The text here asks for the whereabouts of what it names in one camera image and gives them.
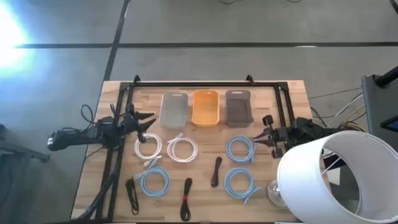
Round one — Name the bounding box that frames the grey equipment cabinet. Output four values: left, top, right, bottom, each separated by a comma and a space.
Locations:
361, 65, 398, 152

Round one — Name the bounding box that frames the clear glass lamp base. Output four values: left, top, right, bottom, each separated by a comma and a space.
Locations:
267, 179, 289, 208

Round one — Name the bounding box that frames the orange plastic bin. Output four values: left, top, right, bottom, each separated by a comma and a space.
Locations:
191, 89, 221, 128

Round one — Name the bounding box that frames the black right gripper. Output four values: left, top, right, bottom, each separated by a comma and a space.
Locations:
252, 114, 295, 159

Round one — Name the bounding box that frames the black metal table frame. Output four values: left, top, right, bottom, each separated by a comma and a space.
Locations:
77, 74, 296, 221

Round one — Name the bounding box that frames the translucent white plastic bin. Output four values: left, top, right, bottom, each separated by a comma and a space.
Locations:
159, 91, 190, 129

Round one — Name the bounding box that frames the black stand leg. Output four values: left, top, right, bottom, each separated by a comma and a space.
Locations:
0, 123, 51, 164

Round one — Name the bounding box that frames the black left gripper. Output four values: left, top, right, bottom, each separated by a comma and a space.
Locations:
119, 104, 157, 144

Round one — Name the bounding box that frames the black cable with red tie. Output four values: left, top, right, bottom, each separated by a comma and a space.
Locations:
180, 177, 193, 222

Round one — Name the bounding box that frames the white cable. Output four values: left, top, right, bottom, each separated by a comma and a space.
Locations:
166, 132, 199, 164
134, 133, 164, 162

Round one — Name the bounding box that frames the grey plastic bin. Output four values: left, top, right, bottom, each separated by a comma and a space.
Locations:
224, 89, 254, 128

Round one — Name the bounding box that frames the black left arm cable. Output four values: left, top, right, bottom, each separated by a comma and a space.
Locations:
80, 103, 95, 126

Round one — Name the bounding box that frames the coiled light blue cable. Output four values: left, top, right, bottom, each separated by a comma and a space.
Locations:
133, 159, 171, 198
225, 134, 257, 165
223, 167, 261, 205

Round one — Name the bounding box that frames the loose wire bundle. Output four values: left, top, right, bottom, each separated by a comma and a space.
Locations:
308, 88, 368, 133

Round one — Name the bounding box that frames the white lamp shade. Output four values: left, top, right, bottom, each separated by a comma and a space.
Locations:
276, 130, 398, 224

